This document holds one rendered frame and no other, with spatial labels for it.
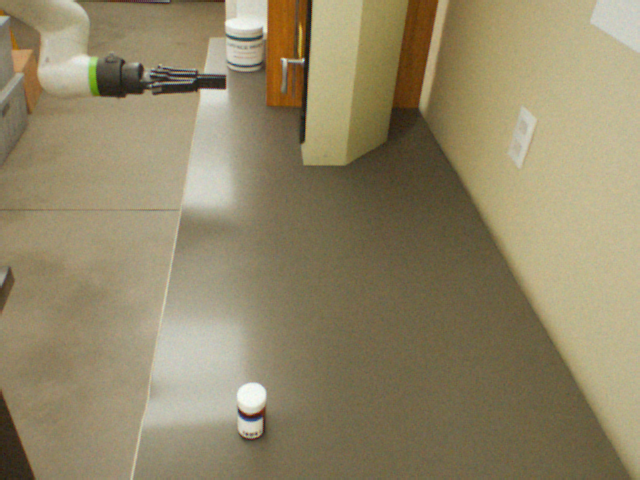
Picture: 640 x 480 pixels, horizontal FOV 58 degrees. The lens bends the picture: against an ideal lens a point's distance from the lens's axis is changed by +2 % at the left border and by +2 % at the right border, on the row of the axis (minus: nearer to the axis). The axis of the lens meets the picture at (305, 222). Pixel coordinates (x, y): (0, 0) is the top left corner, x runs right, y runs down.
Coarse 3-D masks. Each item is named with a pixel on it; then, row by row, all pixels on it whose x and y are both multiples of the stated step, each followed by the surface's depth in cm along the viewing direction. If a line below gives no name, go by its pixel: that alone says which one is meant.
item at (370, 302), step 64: (256, 128) 165; (192, 192) 136; (256, 192) 137; (320, 192) 139; (384, 192) 140; (448, 192) 142; (192, 256) 116; (256, 256) 117; (320, 256) 119; (384, 256) 120; (448, 256) 121; (192, 320) 102; (256, 320) 103; (320, 320) 104; (384, 320) 104; (448, 320) 105; (512, 320) 106; (192, 384) 91; (320, 384) 92; (384, 384) 93; (448, 384) 93; (512, 384) 94; (576, 384) 95; (192, 448) 82; (256, 448) 82; (320, 448) 83; (384, 448) 83; (448, 448) 84; (512, 448) 85; (576, 448) 85
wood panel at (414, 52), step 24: (288, 0) 160; (408, 0) 163; (432, 0) 163; (288, 24) 164; (408, 24) 167; (432, 24) 167; (288, 48) 168; (408, 48) 171; (288, 72) 172; (408, 72) 175; (288, 96) 177; (408, 96) 180
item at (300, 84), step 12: (300, 0) 143; (300, 12) 143; (300, 24) 143; (300, 72) 143; (300, 84) 143; (300, 96) 143; (300, 108) 143; (300, 120) 143; (300, 132) 145; (300, 144) 147
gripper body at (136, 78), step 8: (128, 64) 135; (136, 64) 135; (128, 72) 134; (136, 72) 134; (144, 72) 138; (128, 80) 134; (136, 80) 134; (144, 80) 135; (152, 80) 135; (160, 80) 136; (128, 88) 135; (136, 88) 135; (144, 88) 135
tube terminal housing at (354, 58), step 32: (320, 0) 125; (352, 0) 126; (384, 0) 132; (320, 32) 129; (352, 32) 130; (384, 32) 138; (320, 64) 133; (352, 64) 134; (384, 64) 144; (320, 96) 138; (352, 96) 139; (384, 96) 151; (320, 128) 143; (352, 128) 145; (384, 128) 158; (320, 160) 149; (352, 160) 152
